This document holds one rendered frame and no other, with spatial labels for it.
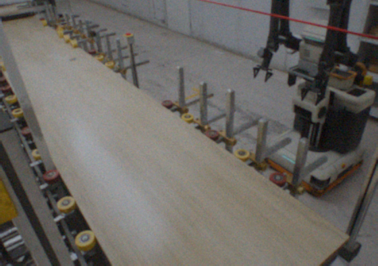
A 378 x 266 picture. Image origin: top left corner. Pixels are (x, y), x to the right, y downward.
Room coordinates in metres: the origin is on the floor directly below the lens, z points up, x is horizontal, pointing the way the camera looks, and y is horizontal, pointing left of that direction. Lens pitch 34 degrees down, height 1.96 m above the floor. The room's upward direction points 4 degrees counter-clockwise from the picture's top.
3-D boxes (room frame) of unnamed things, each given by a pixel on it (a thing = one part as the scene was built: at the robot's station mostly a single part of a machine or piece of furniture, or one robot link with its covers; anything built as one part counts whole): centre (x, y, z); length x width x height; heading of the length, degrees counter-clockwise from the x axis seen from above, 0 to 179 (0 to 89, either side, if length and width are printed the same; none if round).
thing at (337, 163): (2.18, -1.13, 0.16); 0.67 x 0.64 x 0.25; 124
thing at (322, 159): (1.22, -0.59, 0.81); 0.43 x 0.03 x 0.04; 124
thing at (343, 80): (2.24, -1.23, 0.87); 0.23 x 0.15 x 0.11; 34
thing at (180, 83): (1.96, 0.02, 0.92); 0.04 x 0.04 x 0.48; 34
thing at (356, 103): (2.23, -1.21, 0.59); 0.55 x 0.34 x 0.83; 34
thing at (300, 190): (1.15, -0.52, 0.81); 0.14 x 0.06 x 0.05; 34
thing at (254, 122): (1.64, -0.31, 0.83); 0.43 x 0.03 x 0.04; 124
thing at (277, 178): (1.11, -0.43, 0.85); 0.08 x 0.08 x 0.11
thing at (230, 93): (1.55, -0.26, 0.94); 0.04 x 0.04 x 0.48; 34
